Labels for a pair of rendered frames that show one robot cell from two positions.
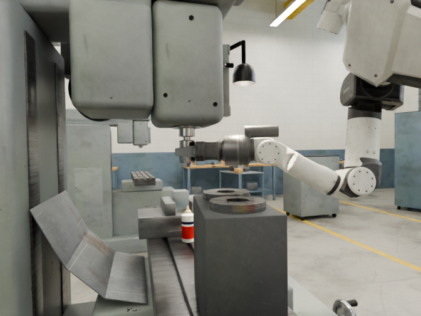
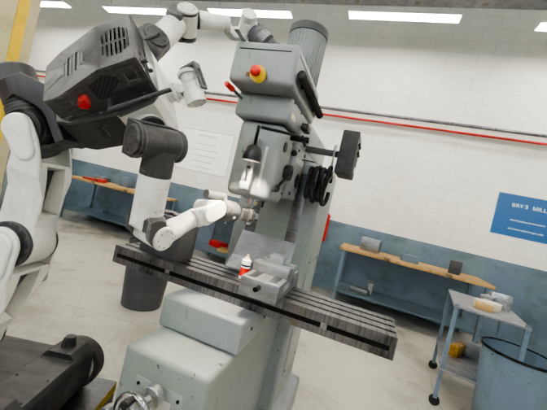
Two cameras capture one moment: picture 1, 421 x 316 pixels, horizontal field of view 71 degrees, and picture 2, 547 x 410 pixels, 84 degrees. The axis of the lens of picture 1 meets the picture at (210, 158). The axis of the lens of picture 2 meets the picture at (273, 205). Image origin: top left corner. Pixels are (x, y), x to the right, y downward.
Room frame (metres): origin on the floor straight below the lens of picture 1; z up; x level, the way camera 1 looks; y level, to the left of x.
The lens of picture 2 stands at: (1.64, -1.04, 1.33)
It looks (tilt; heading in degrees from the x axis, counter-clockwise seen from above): 1 degrees down; 121
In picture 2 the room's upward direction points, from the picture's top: 13 degrees clockwise
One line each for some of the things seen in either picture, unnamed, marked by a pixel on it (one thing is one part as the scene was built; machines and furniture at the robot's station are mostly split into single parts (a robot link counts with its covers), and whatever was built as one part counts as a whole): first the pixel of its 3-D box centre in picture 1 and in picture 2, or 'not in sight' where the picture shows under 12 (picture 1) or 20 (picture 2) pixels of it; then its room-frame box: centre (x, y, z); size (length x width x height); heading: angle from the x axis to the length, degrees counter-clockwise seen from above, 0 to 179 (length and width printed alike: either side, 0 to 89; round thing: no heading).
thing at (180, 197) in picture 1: (180, 199); (277, 262); (1.03, 0.11, 1.07); 0.06 x 0.05 x 0.06; 15
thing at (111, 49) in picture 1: (115, 68); (274, 170); (0.82, 0.26, 1.47); 0.24 x 0.19 x 0.26; 14
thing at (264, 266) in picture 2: (195, 203); (273, 268); (1.05, 0.06, 1.05); 0.15 x 0.06 x 0.04; 15
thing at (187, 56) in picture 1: (184, 71); (261, 163); (0.86, 0.07, 1.47); 0.21 x 0.19 x 0.32; 14
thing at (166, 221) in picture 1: (188, 214); (272, 276); (1.04, 0.08, 1.01); 0.35 x 0.15 x 0.11; 105
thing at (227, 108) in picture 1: (222, 81); (251, 163); (0.89, -0.04, 1.45); 0.04 x 0.04 x 0.21; 14
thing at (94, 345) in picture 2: not in sight; (76, 361); (0.45, -0.31, 0.50); 0.20 x 0.05 x 0.20; 33
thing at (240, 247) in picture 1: (232, 251); (169, 233); (0.52, -0.04, 1.06); 0.22 x 0.12 x 0.20; 7
